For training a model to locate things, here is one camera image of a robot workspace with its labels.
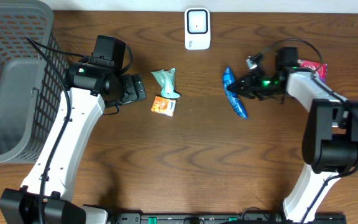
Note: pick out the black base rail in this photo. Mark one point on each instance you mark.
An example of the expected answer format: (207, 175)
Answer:
(247, 218)

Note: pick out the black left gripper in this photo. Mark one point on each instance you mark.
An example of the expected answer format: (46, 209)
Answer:
(134, 88)

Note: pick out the orange snack packet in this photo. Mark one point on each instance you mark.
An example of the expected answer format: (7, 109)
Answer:
(163, 106)

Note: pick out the white barcode scanner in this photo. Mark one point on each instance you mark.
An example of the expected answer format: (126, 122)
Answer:
(197, 28)

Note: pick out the mint green snack packet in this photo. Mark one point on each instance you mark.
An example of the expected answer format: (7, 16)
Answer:
(166, 79)

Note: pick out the blue Oreo cookie packet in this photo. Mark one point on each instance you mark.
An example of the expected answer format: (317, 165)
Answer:
(236, 103)

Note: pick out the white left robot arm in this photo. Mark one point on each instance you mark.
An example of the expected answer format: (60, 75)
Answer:
(46, 194)

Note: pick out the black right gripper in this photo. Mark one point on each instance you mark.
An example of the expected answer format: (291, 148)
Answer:
(248, 86)

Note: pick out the purple red snack packet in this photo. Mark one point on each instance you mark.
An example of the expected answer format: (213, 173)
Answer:
(321, 68)

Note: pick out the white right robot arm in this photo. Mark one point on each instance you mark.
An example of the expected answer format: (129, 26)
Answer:
(330, 141)

